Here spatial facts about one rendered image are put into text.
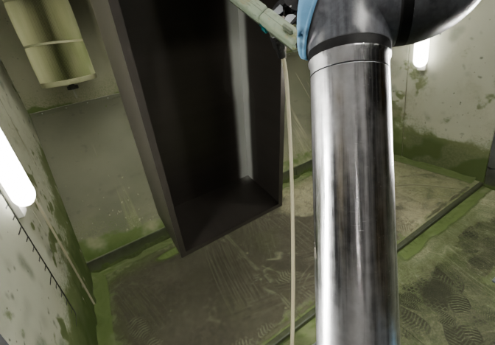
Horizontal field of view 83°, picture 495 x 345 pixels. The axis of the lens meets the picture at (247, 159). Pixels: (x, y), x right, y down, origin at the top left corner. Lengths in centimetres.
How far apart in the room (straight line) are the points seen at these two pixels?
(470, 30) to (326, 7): 214
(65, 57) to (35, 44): 15
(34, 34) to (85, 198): 105
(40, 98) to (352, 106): 228
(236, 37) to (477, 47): 168
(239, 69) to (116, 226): 139
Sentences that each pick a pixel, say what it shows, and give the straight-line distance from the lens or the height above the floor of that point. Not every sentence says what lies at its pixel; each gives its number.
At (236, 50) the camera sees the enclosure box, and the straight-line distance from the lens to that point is 147.
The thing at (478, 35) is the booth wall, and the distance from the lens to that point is 252.
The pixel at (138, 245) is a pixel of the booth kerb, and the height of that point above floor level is 12.
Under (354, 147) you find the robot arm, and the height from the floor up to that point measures 121.
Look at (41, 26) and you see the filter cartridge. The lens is 209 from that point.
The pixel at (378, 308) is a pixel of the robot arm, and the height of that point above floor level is 103.
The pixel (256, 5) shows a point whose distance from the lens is 97.
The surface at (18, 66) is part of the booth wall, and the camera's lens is 247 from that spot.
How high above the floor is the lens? 136
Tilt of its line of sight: 24 degrees down
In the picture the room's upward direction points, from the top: 10 degrees counter-clockwise
